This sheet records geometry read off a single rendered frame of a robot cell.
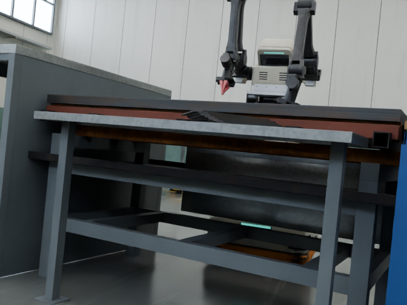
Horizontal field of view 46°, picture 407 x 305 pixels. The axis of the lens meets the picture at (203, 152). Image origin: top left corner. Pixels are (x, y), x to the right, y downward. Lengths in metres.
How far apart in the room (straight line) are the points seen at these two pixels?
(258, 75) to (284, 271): 1.52
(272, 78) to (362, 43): 9.62
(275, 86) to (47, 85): 1.31
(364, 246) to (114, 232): 1.04
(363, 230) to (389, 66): 10.81
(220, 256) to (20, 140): 1.08
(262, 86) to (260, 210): 0.79
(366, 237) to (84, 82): 1.63
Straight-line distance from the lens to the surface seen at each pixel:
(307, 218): 2.52
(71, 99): 2.28
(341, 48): 12.51
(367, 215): 1.66
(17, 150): 2.33
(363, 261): 1.68
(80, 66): 2.59
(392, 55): 12.43
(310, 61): 2.83
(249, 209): 2.62
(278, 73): 2.95
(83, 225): 2.23
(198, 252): 1.90
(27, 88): 2.35
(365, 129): 1.66
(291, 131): 1.38
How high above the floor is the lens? 0.66
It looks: level
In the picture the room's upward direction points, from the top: 6 degrees clockwise
